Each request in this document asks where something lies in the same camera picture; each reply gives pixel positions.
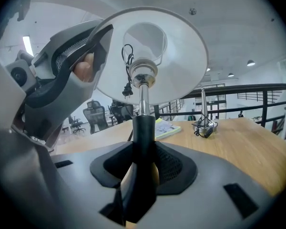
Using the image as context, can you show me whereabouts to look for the white shade table lamp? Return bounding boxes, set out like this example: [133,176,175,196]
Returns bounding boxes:
[92,6,209,224]

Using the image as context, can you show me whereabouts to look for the silver gooseneck lamp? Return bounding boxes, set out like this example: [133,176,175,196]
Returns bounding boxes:
[192,83,219,135]

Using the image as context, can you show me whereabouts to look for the wooden table white legs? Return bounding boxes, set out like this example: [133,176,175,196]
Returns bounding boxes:
[54,117,286,198]

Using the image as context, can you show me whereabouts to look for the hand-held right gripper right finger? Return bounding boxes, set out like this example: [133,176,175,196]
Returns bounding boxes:
[50,140,277,229]

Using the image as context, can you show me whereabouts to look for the black power cord with plug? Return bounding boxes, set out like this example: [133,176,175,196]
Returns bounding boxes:
[121,43,134,98]

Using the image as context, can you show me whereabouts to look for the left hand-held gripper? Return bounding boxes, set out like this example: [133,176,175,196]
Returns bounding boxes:
[10,20,114,154]

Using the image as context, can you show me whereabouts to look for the glass entrance door with windows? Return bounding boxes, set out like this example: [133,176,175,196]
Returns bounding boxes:
[194,96,227,119]

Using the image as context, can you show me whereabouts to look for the black stair railing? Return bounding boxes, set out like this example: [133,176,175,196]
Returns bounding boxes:
[237,91,283,104]

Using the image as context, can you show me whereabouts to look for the grey fisheye camera box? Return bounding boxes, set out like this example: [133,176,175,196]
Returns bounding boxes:
[5,53,37,93]

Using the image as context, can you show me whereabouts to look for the black metal railing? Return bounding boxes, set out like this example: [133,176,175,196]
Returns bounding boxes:
[150,83,286,138]

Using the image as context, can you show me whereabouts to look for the black office chair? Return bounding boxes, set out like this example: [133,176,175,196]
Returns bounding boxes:
[108,100,134,125]
[68,115,87,135]
[82,100,110,135]

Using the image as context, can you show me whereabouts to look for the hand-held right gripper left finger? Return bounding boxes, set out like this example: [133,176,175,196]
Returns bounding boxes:
[0,48,105,229]

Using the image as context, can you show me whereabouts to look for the ceiling tube light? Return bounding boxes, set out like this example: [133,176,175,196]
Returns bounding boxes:
[22,35,34,57]

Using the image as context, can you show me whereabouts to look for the yellow and white booklet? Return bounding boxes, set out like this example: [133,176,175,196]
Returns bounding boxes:
[154,117,182,140]

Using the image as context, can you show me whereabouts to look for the black cable with switch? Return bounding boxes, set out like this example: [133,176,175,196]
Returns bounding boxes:
[193,117,218,139]

